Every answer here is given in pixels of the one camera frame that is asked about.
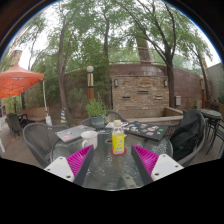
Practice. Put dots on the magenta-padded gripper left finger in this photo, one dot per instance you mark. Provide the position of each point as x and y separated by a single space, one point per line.
58 167

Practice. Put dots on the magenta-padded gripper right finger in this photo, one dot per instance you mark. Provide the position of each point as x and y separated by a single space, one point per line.
166 166

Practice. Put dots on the clear bottle with yellow label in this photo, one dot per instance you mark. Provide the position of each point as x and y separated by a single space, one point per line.
118 141

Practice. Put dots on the grey laptop with stickers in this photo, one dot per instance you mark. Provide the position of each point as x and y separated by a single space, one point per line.
73 133

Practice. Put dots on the black jacket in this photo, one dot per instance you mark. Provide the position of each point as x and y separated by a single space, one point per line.
186 133

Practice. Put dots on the black laptop with stickers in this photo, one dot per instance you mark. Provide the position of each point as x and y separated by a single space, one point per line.
148 130

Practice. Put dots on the white mug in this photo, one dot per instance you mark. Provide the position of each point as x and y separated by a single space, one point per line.
90 140

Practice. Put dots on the blue yellow striped cone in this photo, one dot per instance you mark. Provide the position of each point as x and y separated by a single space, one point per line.
63 116

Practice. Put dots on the flat round red coaster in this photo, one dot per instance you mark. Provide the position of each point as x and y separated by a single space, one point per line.
113 153

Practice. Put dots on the wooden bench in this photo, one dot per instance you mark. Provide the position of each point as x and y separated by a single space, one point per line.
35 113

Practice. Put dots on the group of dark chairs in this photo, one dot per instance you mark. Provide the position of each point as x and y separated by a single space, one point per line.
15 123

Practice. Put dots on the white printed booklet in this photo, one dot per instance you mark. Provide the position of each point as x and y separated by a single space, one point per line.
109 125

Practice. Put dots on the round dark side table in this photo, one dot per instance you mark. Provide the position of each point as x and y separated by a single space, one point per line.
210 114

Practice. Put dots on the green plant in blue pot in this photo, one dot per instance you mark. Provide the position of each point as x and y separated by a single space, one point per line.
96 110

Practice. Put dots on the orange canopy tent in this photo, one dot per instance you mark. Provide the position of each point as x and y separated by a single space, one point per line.
20 80

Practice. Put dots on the grey wall box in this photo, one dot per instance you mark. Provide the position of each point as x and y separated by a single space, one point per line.
178 100

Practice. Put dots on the black wall lamp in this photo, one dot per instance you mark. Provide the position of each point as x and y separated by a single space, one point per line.
116 83
165 83

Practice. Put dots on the wooden lamp post, globe light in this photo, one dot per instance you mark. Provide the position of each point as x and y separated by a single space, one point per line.
90 86

